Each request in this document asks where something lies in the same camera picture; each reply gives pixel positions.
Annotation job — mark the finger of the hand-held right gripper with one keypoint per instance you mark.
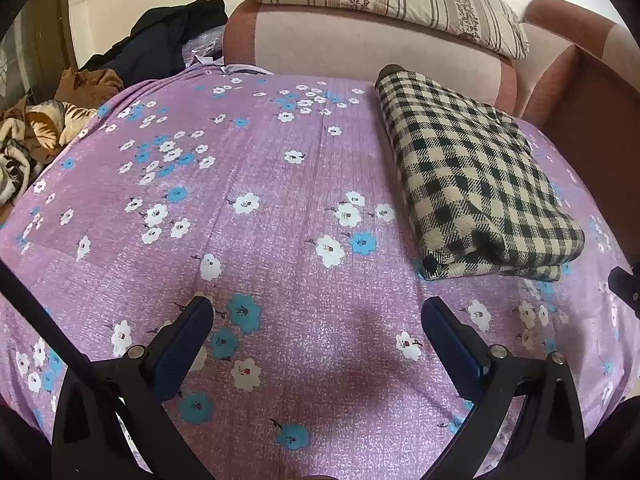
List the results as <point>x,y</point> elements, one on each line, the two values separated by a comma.
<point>626,287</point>

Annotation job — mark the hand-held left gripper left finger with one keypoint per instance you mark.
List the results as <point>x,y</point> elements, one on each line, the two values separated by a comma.
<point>184,342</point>

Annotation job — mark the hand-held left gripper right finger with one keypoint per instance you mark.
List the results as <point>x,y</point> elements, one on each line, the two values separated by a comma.
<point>452,346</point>

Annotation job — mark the checkered beige and black garment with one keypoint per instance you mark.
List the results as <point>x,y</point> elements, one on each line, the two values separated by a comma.
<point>475,175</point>

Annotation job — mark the dark clothes pile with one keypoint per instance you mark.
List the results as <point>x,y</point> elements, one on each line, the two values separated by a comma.
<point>155,45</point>

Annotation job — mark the purple floral bedsheet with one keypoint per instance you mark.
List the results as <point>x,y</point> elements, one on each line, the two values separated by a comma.
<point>280,260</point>

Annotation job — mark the brown wooden bed side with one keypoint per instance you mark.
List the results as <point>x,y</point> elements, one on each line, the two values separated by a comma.
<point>595,105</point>

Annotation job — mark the tan patterned blanket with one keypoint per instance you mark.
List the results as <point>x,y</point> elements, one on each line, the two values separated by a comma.
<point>35,135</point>

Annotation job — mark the brown cloth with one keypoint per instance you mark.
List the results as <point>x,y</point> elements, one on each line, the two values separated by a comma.
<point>92,85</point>

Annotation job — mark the clear plastic bag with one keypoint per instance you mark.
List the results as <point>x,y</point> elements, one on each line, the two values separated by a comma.
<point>202,50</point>

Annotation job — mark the pink padded headboard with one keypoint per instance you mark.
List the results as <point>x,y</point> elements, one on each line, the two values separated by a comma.
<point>340,45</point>

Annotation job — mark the brown wooden door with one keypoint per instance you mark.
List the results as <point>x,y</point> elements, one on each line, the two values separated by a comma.
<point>47,35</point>

